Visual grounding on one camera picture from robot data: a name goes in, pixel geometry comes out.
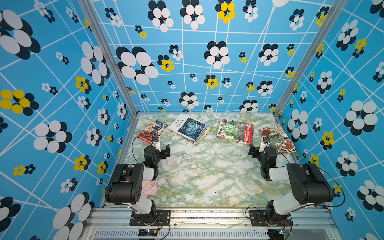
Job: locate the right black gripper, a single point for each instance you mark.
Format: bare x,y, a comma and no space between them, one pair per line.
256,151

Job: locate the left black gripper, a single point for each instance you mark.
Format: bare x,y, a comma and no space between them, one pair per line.
163,151

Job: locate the red manga book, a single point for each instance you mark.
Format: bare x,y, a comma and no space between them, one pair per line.
155,128

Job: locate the pink cloth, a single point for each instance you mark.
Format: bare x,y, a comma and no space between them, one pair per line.
149,188

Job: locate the white book with galaxy cover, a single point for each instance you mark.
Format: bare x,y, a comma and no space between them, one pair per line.
188,127

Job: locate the yellow Chinese history picture book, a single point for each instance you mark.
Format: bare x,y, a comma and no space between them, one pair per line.
208,129

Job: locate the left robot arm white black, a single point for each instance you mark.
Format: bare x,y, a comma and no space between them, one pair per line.
125,188

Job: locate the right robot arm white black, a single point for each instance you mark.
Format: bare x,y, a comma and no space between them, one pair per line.
308,185

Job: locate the red brown illustrated book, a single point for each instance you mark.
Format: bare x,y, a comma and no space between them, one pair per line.
278,139

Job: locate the green red dinosaur book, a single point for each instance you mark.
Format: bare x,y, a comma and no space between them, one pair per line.
237,131

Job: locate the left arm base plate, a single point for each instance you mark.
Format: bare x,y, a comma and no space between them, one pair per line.
157,218

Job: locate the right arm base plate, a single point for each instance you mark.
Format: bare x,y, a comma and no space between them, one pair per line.
261,219

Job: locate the aluminium front rail frame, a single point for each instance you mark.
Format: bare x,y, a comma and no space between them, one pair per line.
212,224

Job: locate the left aluminium corner post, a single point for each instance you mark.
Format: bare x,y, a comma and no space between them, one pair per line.
102,41

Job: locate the aluminium corner post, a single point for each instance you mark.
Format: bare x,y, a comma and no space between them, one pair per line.
322,33
102,41

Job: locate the right aluminium corner post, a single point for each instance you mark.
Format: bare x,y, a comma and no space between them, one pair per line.
322,33

